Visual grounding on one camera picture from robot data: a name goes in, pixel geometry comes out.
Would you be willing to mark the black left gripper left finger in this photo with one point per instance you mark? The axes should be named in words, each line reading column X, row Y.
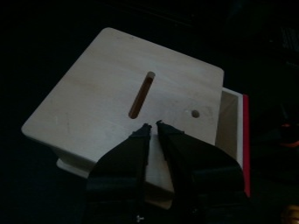
column 116, row 172

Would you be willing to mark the wooden box with coin slot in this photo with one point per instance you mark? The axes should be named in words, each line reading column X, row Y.
column 116, row 96

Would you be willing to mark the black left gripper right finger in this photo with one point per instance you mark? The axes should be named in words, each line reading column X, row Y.
column 202, row 172

